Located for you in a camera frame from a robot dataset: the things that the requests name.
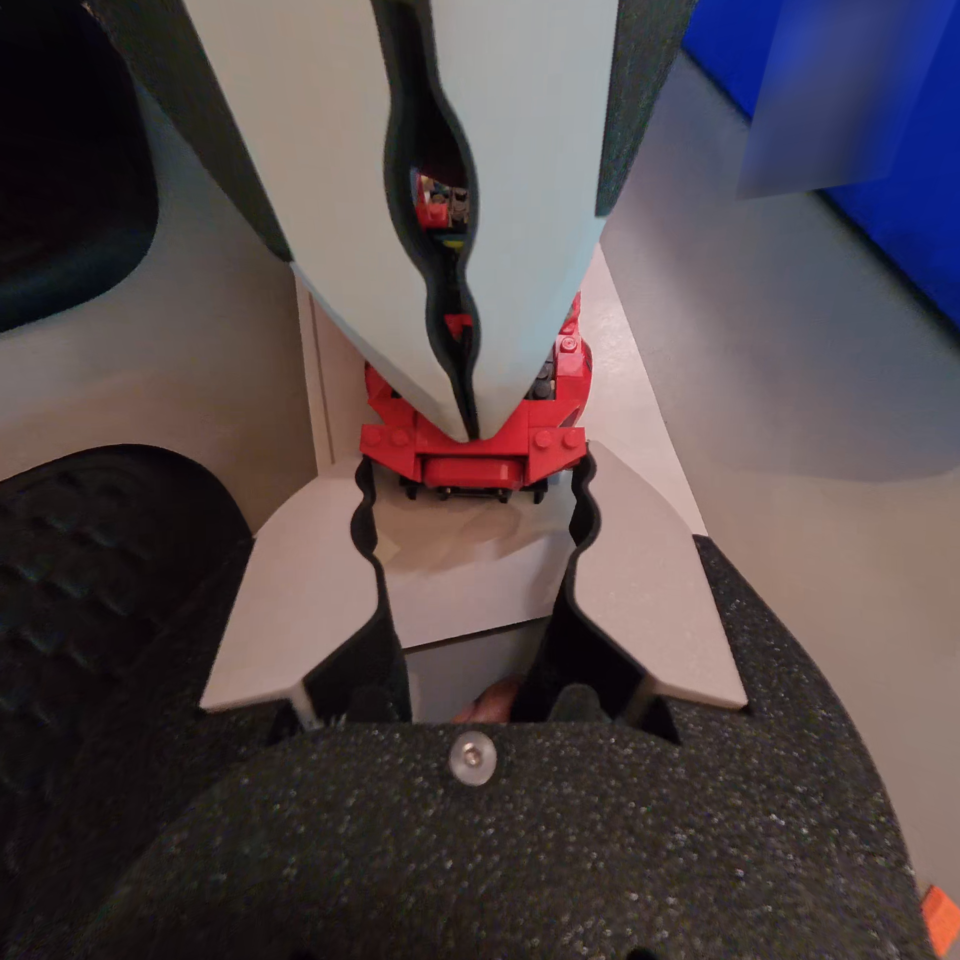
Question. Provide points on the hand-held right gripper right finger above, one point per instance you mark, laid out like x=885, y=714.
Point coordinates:
x=660, y=615

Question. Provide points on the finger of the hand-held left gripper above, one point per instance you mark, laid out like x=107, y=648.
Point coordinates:
x=315, y=150
x=540, y=150

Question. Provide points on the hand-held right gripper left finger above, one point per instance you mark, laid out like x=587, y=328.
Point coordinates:
x=293, y=615

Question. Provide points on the lego instruction booklet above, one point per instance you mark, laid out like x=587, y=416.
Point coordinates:
x=450, y=585

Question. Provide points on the red and black lego car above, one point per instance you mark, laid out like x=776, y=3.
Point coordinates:
x=480, y=450

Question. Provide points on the blue plastic bin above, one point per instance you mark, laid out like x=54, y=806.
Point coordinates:
x=900, y=180

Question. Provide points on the orange lego piece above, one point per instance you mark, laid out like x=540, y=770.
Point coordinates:
x=942, y=912

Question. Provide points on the black quilted chair seat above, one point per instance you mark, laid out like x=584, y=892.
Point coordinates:
x=68, y=165
x=90, y=600

